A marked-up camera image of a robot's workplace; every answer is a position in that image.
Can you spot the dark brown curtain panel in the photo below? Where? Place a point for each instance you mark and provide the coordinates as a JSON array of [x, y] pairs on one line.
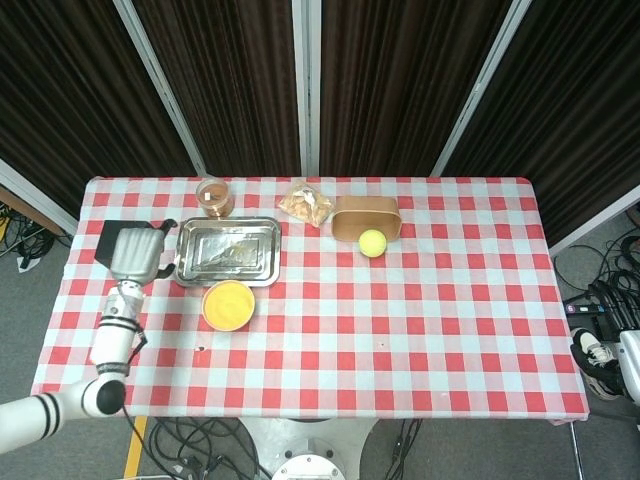
[[230, 85], [65, 90], [400, 85], [575, 100]]

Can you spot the black and white sneaker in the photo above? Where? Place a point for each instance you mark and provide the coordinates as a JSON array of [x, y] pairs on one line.
[[595, 355]]

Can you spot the rectangular stainless steel tray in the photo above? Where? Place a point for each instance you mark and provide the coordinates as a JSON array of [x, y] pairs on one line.
[[227, 252]]

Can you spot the yellow floor tape strip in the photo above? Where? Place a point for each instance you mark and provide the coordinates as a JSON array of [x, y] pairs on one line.
[[135, 447]]

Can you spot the black power strip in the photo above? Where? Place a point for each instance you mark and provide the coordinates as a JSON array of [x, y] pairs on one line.
[[582, 306]]

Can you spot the white partition post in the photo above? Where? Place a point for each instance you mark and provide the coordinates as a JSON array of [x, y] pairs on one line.
[[35, 197], [595, 220], [306, 90], [160, 90], [482, 85]]

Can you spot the red white checkered tablecloth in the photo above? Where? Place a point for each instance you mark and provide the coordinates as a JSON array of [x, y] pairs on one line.
[[400, 325]]

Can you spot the clear plastic snack jar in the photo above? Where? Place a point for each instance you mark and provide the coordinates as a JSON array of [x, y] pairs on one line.
[[215, 200]]

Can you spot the black cube box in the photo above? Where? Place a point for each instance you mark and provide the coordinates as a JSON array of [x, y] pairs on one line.
[[106, 245]]

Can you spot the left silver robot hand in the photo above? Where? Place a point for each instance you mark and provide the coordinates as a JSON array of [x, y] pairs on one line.
[[135, 255]]

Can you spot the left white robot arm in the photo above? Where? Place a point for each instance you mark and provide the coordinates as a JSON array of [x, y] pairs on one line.
[[115, 340]]

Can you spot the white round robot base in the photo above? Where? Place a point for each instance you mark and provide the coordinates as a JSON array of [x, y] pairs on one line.
[[305, 450]]

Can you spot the orange bowl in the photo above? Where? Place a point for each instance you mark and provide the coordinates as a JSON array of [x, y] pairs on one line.
[[229, 306]]

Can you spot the clear bag of snacks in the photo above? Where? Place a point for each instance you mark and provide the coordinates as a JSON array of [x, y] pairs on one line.
[[305, 205]]

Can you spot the brown paper food container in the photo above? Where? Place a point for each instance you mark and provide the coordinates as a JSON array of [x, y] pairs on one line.
[[360, 215]]

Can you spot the yellow tennis ball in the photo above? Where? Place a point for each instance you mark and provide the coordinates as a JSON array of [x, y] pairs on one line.
[[372, 243]]

